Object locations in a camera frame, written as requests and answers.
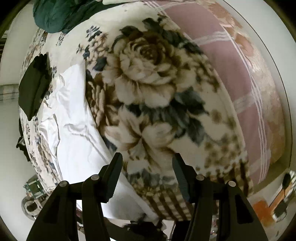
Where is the white t-shirt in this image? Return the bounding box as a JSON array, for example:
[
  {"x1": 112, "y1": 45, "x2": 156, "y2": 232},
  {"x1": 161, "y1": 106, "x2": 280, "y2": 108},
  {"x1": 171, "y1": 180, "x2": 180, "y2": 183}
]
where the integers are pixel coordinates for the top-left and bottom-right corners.
[{"x1": 36, "y1": 62, "x2": 160, "y2": 220}]

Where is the black clothes pile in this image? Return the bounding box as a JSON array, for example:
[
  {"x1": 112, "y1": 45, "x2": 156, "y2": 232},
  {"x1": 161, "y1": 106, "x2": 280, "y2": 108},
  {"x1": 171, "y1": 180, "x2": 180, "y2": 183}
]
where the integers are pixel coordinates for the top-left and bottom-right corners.
[{"x1": 16, "y1": 119, "x2": 30, "y2": 162}]

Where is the green metal rack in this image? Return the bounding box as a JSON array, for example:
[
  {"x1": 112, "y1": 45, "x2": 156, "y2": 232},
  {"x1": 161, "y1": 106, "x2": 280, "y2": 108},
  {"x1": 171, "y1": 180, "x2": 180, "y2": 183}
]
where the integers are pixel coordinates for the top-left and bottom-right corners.
[{"x1": 23, "y1": 175, "x2": 46, "y2": 199}]

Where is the folded black garment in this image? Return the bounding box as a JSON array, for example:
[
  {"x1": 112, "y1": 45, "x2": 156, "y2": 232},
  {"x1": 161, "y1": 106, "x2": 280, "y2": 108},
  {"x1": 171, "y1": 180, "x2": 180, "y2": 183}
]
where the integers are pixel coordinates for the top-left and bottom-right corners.
[{"x1": 18, "y1": 54, "x2": 52, "y2": 121}]

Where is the floral fleece bed blanket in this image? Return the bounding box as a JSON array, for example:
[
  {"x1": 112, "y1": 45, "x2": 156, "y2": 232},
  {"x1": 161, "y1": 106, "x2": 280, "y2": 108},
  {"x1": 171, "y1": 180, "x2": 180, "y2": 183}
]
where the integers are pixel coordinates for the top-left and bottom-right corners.
[{"x1": 20, "y1": 3, "x2": 253, "y2": 220}]

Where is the pink striped bed sheet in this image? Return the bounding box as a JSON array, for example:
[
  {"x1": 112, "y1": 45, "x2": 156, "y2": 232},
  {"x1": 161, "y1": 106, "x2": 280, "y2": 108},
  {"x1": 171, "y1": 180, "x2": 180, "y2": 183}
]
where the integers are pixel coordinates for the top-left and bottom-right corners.
[{"x1": 147, "y1": 1, "x2": 285, "y2": 184}]

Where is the dark green fluffy blanket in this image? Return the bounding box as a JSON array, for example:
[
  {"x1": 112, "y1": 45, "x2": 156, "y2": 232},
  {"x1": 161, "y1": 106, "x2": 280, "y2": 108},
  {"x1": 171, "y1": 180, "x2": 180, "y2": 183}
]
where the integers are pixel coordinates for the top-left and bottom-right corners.
[{"x1": 33, "y1": 0, "x2": 121, "y2": 34}]

